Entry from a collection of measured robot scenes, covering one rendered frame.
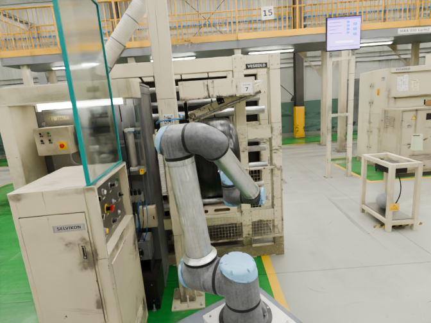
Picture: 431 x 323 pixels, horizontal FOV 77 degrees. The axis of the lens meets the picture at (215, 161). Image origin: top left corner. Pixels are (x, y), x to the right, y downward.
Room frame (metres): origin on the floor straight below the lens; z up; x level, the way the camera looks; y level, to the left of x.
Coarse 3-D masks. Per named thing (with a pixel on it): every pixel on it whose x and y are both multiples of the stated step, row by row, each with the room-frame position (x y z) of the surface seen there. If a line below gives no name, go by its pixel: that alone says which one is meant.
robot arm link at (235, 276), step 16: (224, 256) 1.03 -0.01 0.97; (240, 256) 1.03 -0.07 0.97; (224, 272) 0.95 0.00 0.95; (240, 272) 0.93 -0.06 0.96; (256, 272) 0.97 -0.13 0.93; (224, 288) 0.95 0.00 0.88; (240, 288) 0.92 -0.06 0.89; (256, 288) 0.95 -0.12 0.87; (240, 304) 0.93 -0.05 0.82; (256, 304) 0.94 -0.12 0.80
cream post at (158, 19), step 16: (160, 0) 1.94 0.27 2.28; (160, 16) 1.94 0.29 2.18; (160, 32) 1.94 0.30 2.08; (160, 48) 1.94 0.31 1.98; (160, 64) 1.94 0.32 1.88; (160, 80) 1.94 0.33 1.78; (160, 96) 1.94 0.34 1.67; (160, 112) 1.94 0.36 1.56; (176, 112) 1.95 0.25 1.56; (176, 224) 1.94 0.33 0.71; (176, 240) 1.94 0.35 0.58; (176, 256) 1.94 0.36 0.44
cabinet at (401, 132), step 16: (384, 112) 5.20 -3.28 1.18; (400, 112) 4.76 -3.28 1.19; (416, 112) 4.75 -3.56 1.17; (384, 128) 5.18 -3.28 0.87; (400, 128) 4.75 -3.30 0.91; (416, 128) 4.75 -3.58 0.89; (384, 144) 5.15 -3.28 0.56; (400, 144) 4.75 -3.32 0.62; (416, 144) 4.75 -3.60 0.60; (416, 160) 4.75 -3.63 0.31; (400, 176) 4.77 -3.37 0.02
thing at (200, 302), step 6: (174, 288) 2.13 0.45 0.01; (174, 294) 2.05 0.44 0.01; (204, 294) 2.03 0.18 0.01; (174, 300) 1.98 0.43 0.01; (180, 300) 1.97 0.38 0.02; (198, 300) 1.96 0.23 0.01; (204, 300) 1.96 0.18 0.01; (174, 306) 1.89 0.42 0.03; (180, 306) 1.90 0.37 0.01; (186, 306) 1.90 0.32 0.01; (192, 306) 1.89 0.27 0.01; (198, 306) 1.89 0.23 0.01; (204, 306) 1.88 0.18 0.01
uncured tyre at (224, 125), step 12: (204, 120) 1.97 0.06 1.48; (216, 120) 1.95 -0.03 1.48; (228, 120) 1.96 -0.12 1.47; (228, 132) 1.84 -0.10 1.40; (240, 156) 1.80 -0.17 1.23; (204, 168) 1.74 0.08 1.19; (216, 168) 1.74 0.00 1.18; (204, 180) 1.76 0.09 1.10; (216, 180) 1.76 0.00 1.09; (204, 192) 1.82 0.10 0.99; (216, 192) 1.82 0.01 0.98
